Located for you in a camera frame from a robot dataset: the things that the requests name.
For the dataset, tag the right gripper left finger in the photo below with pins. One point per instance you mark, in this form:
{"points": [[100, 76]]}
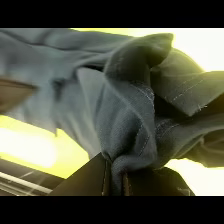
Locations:
{"points": [[88, 181]]}

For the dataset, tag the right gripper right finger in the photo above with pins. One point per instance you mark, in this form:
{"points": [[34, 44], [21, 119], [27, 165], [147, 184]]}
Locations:
{"points": [[156, 183]]}

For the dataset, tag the blue shirt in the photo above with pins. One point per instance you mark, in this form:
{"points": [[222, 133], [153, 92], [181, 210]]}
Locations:
{"points": [[126, 110]]}

